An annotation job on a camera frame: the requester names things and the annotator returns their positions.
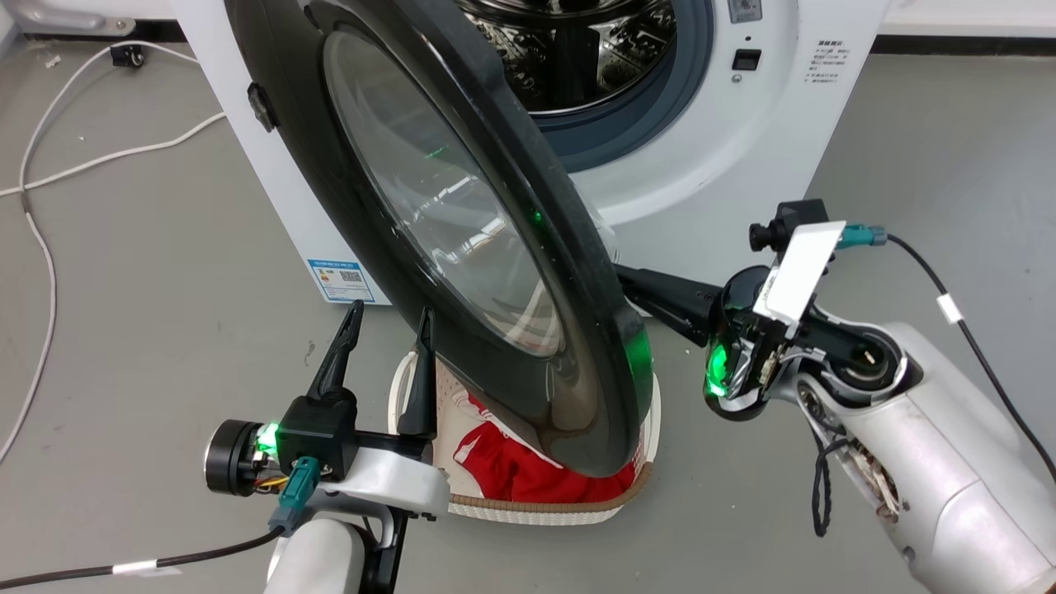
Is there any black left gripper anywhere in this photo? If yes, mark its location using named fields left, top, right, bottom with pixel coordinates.
left=275, top=299, right=437, bottom=481

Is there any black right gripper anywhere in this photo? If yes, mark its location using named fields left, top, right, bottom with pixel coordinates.
left=615, top=264, right=807, bottom=422

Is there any black round washer door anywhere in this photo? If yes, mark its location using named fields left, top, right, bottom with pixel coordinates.
left=224, top=0, right=658, bottom=479

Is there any white front-load washing machine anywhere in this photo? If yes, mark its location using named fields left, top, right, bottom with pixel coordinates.
left=169, top=0, right=893, bottom=307

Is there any grey rubber door gasket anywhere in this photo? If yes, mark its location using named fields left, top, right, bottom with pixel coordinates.
left=528, top=0, right=715, bottom=174

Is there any blue energy label sticker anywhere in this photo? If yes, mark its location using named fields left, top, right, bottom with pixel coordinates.
left=306, top=258, right=377, bottom=306

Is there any red and white garment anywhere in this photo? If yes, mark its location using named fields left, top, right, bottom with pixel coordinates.
left=432, top=361, right=643, bottom=503

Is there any white woven laundry basket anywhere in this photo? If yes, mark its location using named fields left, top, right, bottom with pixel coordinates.
left=387, top=350, right=663, bottom=527

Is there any steel washer drum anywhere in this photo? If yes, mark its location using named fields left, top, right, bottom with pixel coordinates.
left=456, top=0, right=679, bottom=114

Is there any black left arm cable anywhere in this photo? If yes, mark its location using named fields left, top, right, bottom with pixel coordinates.
left=0, top=456, right=322, bottom=592

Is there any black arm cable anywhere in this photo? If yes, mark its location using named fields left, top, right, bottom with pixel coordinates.
left=0, top=456, right=322, bottom=592
left=837, top=223, right=1056, bottom=483

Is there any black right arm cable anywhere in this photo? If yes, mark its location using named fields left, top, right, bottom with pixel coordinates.
left=837, top=223, right=1056, bottom=483

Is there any thick white floor cable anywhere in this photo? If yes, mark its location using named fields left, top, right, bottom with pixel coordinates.
left=0, top=112, right=228, bottom=199

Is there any thin white grey floor cable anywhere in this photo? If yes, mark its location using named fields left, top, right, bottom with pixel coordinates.
left=0, top=40, right=201, bottom=464

